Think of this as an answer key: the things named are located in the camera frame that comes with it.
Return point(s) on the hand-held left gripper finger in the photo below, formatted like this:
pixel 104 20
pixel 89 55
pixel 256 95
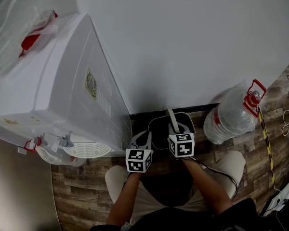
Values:
pixel 134 139
pixel 149 141

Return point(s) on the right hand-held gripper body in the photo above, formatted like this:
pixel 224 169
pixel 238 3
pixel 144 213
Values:
pixel 181 145

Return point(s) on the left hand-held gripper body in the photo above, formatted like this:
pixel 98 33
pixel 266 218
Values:
pixel 137 160

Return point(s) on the person's left forearm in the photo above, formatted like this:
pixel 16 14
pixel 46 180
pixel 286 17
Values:
pixel 125 196

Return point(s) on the person's right forearm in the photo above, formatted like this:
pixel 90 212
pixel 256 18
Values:
pixel 207 186

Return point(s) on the person's beige trousers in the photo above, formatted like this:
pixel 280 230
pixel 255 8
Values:
pixel 231 167

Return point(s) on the person's black shirt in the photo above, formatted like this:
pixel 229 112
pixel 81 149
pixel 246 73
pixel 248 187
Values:
pixel 183 220

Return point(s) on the yellow black hazard tape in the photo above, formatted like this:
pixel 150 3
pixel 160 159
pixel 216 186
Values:
pixel 267 145

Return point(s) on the white water dispenser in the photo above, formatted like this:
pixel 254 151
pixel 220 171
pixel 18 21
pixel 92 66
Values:
pixel 62 80

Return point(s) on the grey metal door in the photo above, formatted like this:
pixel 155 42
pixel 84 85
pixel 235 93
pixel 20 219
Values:
pixel 14 189

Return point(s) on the large clear water jug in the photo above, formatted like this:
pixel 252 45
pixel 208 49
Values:
pixel 4 20

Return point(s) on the small white door bracket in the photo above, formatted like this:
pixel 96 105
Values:
pixel 21 150

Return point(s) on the white metal frame table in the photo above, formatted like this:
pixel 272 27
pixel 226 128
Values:
pixel 284 208

